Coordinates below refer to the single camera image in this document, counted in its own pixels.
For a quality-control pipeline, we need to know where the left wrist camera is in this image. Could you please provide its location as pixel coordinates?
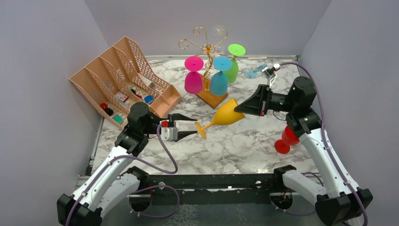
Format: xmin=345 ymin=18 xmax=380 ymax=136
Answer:
xmin=160 ymin=120 xmax=178 ymax=142

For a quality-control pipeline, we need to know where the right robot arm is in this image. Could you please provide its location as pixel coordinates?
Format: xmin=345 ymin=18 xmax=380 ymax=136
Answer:
xmin=235 ymin=77 xmax=373 ymax=226

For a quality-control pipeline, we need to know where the gold wine glass rack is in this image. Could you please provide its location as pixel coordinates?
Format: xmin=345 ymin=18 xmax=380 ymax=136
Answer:
xmin=178 ymin=27 xmax=231 ymax=109

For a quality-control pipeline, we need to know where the clear wine glass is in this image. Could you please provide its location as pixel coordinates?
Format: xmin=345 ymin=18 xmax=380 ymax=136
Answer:
xmin=210 ymin=25 xmax=227 ymax=54

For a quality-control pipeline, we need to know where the blue wine glass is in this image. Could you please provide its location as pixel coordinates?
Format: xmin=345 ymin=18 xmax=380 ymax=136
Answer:
xmin=209 ymin=56 xmax=232 ymax=96

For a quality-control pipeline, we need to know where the small blue white package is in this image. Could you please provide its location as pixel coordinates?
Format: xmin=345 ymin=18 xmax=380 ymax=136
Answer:
xmin=244 ymin=64 xmax=271 ymax=79

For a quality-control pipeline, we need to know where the red wine glass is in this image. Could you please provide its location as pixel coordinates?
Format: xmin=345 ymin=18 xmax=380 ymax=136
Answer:
xmin=274 ymin=126 xmax=300 ymax=154

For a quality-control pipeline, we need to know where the yellow wine glass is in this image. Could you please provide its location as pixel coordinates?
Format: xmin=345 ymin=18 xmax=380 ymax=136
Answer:
xmin=195 ymin=98 xmax=245 ymax=139

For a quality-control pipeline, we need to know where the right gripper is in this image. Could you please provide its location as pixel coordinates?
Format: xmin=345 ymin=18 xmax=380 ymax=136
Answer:
xmin=235 ymin=84 xmax=297 ymax=116

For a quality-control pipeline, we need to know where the green wine glass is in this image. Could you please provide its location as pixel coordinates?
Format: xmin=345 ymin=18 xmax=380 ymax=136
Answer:
xmin=224 ymin=43 xmax=246 ymax=83

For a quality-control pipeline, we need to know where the magenta wine glass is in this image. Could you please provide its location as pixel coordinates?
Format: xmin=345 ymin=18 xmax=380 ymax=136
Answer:
xmin=184 ymin=56 xmax=204 ymax=94

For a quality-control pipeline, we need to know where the black mounting rail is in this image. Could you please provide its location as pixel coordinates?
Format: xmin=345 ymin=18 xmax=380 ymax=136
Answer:
xmin=119 ymin=172 xmax=296 ymax=208

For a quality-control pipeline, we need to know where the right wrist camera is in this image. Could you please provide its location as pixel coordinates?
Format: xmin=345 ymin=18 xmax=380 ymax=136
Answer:
xmin=261 ymin=64 xmax=281 ymax=88

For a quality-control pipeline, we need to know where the pink plastic desk organizer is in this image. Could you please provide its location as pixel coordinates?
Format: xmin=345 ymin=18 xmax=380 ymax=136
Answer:
xmin=69 ymin=36 xmax=181 ymax=129

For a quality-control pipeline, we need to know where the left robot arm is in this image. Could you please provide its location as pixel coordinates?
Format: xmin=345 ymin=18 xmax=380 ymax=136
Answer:
xmin=56 ymin=102 xmax=197 ymax=226

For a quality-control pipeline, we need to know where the small card box in organizer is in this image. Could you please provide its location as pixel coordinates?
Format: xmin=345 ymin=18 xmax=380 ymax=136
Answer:
xmin=114 ymin=91 xmax=128 ymax=103

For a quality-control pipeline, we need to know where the red black item in organizer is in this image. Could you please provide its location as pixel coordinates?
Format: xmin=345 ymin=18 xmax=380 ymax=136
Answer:
xmin=100 ymin=103 xmax=114 ymax=116

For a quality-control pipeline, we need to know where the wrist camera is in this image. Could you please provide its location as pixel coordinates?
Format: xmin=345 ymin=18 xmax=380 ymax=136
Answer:
xmin=160 ymin=120 xmax=178 ymax=142
xmin=261 ymin=64 xmax=281 ymax=88

